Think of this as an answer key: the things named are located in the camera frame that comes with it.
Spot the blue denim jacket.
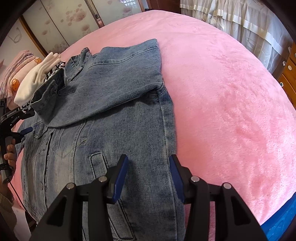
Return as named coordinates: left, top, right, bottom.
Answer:
left=16, top=39, right=185, bottom=240

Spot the person left hand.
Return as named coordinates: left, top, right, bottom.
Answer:
left=4, top=139, right=18, bottom=175

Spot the black white patterned garment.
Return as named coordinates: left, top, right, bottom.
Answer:
left=14, top=60, right=66, bottom=107

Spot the white folded garment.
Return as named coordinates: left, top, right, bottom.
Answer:
left=14, top=52, right=61, bottom=107

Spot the blue plastic stool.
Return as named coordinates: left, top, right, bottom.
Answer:
left=261, top=193, right=295, bottom=240

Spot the striped pink folded blanket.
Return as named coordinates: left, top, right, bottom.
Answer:
left=1, top=50, right=35, bottom=99

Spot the pink bear print quilt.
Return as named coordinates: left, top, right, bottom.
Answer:
left=6, top=56, right=42, bottom=110

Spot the pink plush bed cover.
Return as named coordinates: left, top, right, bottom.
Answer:
left=6, top=9, right=296, bottom=227

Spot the floral sliding wardrobe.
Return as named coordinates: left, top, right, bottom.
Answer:
left=20, top=0, right=148, bottom=56

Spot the wooden drawer chest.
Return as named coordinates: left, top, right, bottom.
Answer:
left=278, top=42, right=296, bottom=108

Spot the cream lace covered furniture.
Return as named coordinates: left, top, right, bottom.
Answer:
left=180, top=0, right=292, bottom=75

